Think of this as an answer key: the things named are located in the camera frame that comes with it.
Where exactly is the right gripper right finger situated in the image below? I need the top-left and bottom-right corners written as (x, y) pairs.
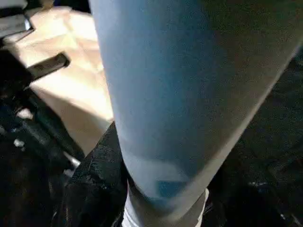
top-left (204, 123), bottom-right (303, 227)

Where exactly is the black mat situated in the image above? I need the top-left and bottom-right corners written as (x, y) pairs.
top-left (0, 47), bottom-right (303, 227)

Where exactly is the white plastic table top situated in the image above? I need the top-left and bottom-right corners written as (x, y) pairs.
top-left (14, 6), bottom-right (116, 157)

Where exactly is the white plastic table leg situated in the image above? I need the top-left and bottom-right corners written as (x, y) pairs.
top-left (88, 0), bottom-right (303, 227)

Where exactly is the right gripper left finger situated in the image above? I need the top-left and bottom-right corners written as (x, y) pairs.
top-left (50, 121), bottom-right (131, 227)

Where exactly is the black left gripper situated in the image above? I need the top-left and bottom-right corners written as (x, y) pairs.
top-left (0, 9), bottom-right (87, 175)

